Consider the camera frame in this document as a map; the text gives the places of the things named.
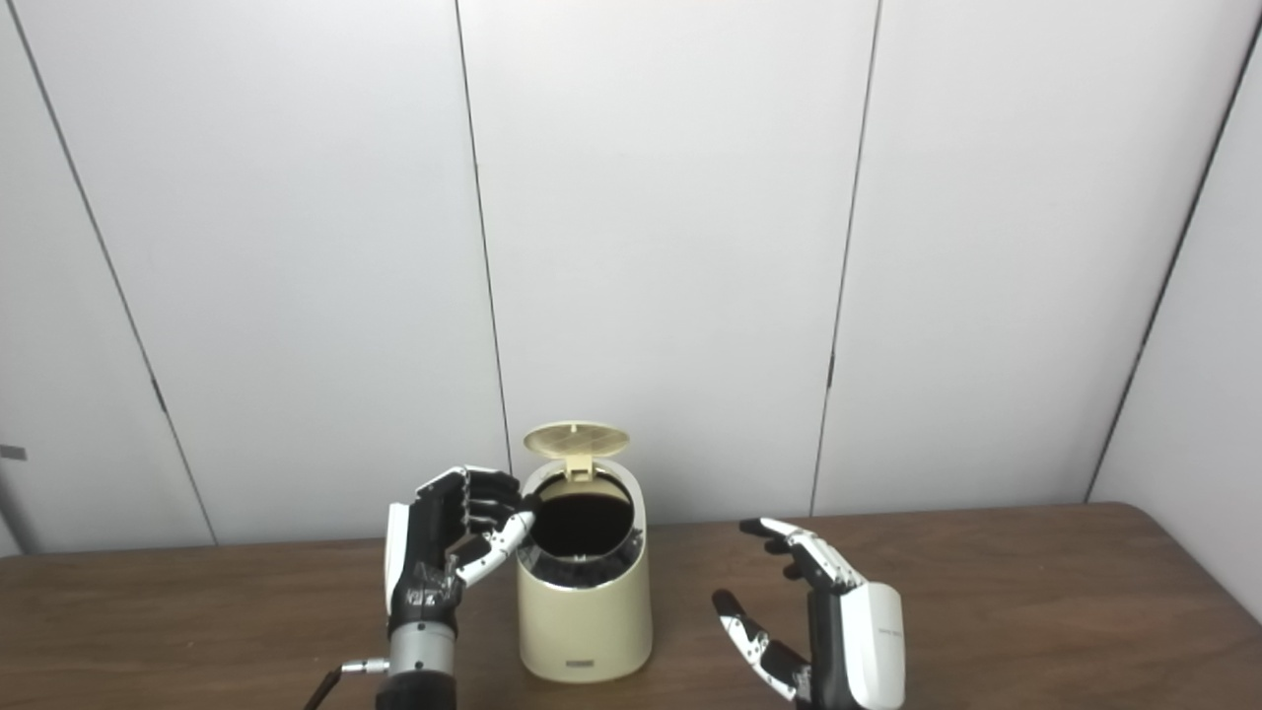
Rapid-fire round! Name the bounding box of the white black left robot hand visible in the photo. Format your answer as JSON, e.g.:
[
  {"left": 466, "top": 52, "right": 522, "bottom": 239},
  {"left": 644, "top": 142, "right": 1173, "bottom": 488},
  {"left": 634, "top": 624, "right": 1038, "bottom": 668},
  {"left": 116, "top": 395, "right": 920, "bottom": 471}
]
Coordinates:
[{"left": 384, "top": 466, "right": 536, "bottom": 624}]

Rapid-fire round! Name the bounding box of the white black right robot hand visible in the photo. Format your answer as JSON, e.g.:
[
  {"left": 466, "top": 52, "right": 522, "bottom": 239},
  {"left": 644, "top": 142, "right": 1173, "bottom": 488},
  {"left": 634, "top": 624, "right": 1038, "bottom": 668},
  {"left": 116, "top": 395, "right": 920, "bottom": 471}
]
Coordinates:
[{"left": 712, "top": 518, "right": 906, "bottom": 710}]

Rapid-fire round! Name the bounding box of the cream-colored bin body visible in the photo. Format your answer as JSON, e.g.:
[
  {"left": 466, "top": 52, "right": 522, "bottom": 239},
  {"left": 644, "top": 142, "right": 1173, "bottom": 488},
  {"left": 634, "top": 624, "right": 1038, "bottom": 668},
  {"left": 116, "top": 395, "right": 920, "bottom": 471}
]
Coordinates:
[{"left": 516, "top": 459, "right": 654, "bottom": 683}]

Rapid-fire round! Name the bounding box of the cream round bin lid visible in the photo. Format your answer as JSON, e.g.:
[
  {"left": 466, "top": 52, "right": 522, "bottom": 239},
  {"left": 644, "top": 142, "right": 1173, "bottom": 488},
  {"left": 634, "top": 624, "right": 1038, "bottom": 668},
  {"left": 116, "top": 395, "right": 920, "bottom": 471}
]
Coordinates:
[{"left": 523, "top": 422, "right": 631, "bottom": 482}]

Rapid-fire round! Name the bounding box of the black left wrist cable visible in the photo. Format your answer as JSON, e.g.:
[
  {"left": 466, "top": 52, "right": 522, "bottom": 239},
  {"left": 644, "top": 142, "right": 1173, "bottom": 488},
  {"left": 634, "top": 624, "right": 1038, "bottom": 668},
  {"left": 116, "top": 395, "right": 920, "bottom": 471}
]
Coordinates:
[{"left": 303, "top": 658, "right": 391, "bottom": 710}]

